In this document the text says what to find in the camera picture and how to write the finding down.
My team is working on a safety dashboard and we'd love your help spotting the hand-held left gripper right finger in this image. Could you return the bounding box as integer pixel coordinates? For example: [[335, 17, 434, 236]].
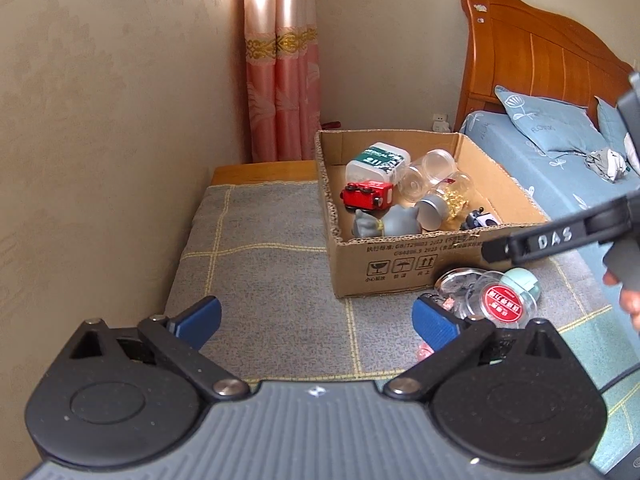
[[382, 296, 576, 403]]

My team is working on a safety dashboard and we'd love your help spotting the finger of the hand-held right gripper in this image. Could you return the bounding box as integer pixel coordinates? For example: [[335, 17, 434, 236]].
[[482, 196, 632, 263]]

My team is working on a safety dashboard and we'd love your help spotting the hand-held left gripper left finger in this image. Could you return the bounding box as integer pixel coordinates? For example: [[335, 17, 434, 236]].
[[67, 295, 251, 402]]

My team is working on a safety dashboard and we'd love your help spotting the cardboard box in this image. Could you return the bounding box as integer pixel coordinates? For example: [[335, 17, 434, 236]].
[[314, 129, 551, 299]]

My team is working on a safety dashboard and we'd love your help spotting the black cube keychain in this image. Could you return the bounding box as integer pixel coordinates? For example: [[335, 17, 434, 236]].
[[461, 206, 499, 231]]

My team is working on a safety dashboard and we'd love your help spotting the clear jar with gold beads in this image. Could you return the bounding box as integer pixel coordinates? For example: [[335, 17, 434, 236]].
[[416, 171, 476, 232]]

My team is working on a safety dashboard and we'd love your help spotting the grey animal figurine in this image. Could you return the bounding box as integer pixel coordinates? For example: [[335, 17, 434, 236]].
[[351, 204, 423, 239]]

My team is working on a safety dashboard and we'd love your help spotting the clear plastic jar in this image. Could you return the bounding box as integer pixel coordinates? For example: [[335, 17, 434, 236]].
[[397, 148, 457, 204]]

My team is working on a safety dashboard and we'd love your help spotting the red toy train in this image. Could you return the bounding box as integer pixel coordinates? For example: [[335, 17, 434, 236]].
[[342, 180, 395, 211]]

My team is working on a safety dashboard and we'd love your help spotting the white bottle green label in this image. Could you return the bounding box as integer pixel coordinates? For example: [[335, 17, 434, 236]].
[[346, 141, 412, 184]]

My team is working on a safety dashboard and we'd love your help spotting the person's right hand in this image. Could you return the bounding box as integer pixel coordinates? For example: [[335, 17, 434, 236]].
[[603, 271, 640, 332]]

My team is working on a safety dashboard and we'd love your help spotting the mint green round case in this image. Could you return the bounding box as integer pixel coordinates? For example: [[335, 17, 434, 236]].
[[501, 267, 542, 301]]

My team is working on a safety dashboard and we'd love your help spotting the round metal tin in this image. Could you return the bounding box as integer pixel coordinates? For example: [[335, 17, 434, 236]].
[[433, 267, 488, 311]]

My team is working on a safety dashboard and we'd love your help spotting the blue printed bed sheet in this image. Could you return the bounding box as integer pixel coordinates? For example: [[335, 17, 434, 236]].
[[459, 110, 640, 221]]

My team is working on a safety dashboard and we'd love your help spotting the clear jar with red lid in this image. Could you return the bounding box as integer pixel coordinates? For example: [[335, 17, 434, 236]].
[[464, 270, 544, 330]]

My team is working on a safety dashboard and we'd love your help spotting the grey green checked blanket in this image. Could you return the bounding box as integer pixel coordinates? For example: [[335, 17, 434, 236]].
[[162, 182, 640, 461]]

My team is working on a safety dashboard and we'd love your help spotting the crumpled grey cloth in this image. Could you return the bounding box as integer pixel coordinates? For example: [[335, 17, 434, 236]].
[[585, 147, 630, 183]]

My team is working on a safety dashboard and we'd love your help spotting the white pillow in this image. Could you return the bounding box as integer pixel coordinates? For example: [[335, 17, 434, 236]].
[[625, 132, 640, 175]]

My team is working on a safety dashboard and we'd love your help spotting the blue printed pillow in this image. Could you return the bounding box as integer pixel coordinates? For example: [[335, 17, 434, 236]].
[[594, 96, 628, 151], [494, 85, 606, 156]]

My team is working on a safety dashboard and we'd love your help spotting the wooden bed headboard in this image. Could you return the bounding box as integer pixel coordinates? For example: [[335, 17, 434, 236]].
[[454, 0, 636, 133]]

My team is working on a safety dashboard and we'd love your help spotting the pink curtain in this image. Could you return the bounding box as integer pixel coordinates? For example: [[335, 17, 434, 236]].
[[242, 0, 323, 165]]

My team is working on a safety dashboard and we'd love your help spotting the pink keychain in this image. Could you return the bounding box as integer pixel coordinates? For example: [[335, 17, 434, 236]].
[[416, 296, 456, 361]]

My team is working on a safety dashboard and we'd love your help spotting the black cable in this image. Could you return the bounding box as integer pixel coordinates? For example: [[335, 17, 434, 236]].
[[597, 360, 640, 396]]

